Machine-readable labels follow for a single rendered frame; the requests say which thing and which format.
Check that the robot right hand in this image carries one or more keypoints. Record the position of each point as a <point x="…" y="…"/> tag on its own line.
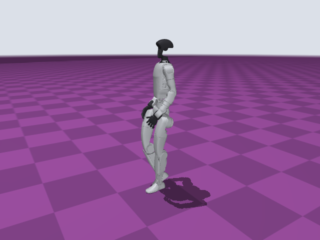
<point x="147" y="108"/>

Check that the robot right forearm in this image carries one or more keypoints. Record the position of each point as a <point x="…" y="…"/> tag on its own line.
<point x="154" y="101"/>

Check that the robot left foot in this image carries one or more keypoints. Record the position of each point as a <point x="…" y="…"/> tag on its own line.
<point x="155" y="187"/>

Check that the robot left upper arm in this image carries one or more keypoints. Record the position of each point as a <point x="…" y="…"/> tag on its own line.
<point x="168" y="72"/>

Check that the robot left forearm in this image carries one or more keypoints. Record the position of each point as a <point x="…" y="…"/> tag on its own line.
<point x="166" y="104"/>

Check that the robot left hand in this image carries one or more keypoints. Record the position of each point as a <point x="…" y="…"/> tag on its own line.
<point x="153" y="120"/>

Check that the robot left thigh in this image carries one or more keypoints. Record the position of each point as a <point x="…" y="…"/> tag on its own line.
<point x="160" y="134"/>

